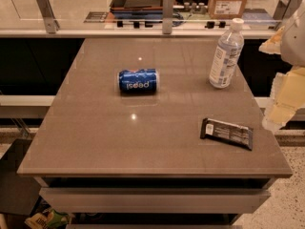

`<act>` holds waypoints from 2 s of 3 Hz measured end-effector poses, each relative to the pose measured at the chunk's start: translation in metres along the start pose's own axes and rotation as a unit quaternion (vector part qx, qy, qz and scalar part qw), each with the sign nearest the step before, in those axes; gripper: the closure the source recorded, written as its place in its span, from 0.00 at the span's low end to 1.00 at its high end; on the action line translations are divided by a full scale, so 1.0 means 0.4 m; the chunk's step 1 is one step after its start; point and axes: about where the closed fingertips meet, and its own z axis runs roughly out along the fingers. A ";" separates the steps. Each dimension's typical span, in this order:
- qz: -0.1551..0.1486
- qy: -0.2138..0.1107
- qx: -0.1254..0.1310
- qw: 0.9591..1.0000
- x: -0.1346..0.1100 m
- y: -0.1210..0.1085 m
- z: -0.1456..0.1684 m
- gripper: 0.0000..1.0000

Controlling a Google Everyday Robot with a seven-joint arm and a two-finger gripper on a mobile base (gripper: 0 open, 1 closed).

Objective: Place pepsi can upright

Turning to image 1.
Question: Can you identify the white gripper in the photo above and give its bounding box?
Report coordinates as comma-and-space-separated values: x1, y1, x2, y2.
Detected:
258, 1, 305, 132

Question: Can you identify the brown cardboard box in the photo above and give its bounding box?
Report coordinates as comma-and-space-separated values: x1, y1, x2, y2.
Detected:
208, 0, 247, 19

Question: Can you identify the metal railing bracket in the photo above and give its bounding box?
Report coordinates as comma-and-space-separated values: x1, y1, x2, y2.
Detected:
162, 0, 173, 34
36, 0, 60, 34
269, 0, 303, 30

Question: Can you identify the green snack bag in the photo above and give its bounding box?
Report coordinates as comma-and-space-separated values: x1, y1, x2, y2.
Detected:
25, 208, 71, 229

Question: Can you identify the black snack bar wrapper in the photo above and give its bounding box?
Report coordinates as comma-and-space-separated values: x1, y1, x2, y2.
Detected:
200, 118, 254, 151

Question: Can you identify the middle metal railing bracket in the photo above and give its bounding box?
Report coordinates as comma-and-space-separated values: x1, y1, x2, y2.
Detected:
162, 0, 173, 34

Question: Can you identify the blue pepsi can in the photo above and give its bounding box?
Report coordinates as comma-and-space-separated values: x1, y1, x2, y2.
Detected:
118, 69, 159, 93

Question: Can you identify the right metal railing bracket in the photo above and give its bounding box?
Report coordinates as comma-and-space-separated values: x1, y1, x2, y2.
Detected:
269, 0, 303, 30

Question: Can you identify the clear plastic water bottle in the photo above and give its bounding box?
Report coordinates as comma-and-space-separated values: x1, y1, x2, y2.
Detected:
209, 18, 244, 89

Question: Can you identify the grey table drawer front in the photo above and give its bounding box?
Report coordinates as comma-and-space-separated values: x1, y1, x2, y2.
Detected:
40, 188, 270, 214

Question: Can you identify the left metal railing bracket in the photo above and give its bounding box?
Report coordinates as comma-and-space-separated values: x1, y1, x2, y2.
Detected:
36, 0, 60, 34

